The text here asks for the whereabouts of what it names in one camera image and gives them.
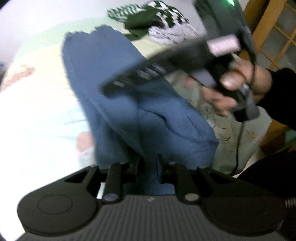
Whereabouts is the white grey patterned garment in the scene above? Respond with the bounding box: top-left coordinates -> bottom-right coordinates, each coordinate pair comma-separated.
148,20 -> 202,45

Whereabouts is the blue knit sweater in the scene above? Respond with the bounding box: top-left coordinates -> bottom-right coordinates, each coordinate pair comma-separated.
62,26 -> 218,195

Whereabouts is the green white striped garment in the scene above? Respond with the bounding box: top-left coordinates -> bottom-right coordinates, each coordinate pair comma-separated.
107,1 -> 189,29

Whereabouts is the dark green garment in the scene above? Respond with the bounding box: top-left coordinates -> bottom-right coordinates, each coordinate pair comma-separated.
125,6 -> 166,41

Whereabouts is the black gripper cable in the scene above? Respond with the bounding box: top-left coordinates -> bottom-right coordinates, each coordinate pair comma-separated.
231,120 -> 247,176

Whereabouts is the person's right hand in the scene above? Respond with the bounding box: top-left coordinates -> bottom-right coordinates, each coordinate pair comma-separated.
201,58 -> 273,118

